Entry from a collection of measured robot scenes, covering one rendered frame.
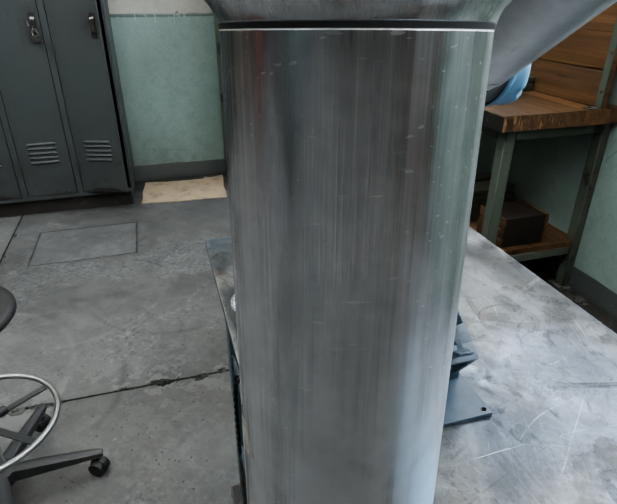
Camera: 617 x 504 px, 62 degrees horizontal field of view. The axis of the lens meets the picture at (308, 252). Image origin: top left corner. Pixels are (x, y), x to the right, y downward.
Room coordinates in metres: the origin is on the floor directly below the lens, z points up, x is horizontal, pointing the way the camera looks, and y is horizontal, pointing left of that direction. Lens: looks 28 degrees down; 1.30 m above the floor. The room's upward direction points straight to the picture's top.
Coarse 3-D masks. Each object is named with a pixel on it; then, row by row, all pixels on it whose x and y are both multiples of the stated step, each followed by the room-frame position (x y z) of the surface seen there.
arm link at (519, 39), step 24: (528, 0) 0.32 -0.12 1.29; (552, 0) 0.31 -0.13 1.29; (576, 0) 0.30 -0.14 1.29; (600, 0) 0.30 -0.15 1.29; (504, 24) 0.36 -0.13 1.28; (528, 24) 0.34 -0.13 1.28; (552, 24) 0.33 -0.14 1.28; (576, 24) 0.33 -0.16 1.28; (504, 48) 0.38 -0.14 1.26; (528, 48) 0.37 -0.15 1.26; (504, 72) 0.42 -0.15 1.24; (528, 72) 0.51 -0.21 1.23; (504, 96) 0.51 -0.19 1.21
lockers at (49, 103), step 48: (0, 0) 3.01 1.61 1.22; (48, 0) 3.07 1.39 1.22; (96, 0) 3.60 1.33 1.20; (0, 48) 2.99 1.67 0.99; (48, 48) 3.06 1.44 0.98; (96, 48) 3.06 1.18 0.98; (0, 96) 2.98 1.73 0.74; (48, 96) 3.04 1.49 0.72; (96, 96) 3.07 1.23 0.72; (0, 144) 2.95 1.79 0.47; (48, 144) 3.04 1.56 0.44; (96, 144) 3.07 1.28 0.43; (0, 192) 2.93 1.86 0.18; (48, 192) 3.01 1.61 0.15; (96, 192) 3.09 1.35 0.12
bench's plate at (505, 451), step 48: (480, 240) 1.02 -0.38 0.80; (480, 288) 0.82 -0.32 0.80; (528, 288) 0.82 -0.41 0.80; (480, 336) 0.67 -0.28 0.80; (528, 336) 0.67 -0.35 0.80; (576, 336) 0.67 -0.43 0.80; (480, 384) 0.56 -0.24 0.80; (528, 384) 0.56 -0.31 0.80; (576, 384) 0.56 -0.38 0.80; (480, 432) 0.47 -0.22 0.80; (528, 432) 0.47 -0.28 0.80; (576, 432) 0.47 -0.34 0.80; (480, 480) 0.40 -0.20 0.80; (528, 480) 0.40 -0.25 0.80; (576, 480) 0.40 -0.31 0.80
